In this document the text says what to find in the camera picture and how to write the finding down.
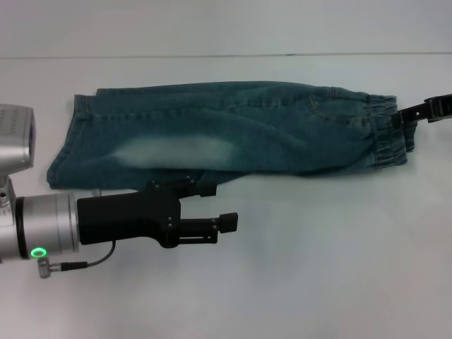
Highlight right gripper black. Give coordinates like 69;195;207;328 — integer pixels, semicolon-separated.
389;93;452;126

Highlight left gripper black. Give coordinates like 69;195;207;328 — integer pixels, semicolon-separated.
76;174;240;249

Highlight blue denim shorts with print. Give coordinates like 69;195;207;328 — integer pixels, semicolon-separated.
46;80;418;192

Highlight left wrist black cable plug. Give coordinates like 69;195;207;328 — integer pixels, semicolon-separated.
36;239;116;280

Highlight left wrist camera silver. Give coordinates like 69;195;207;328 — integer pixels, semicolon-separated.
0;103;35;227

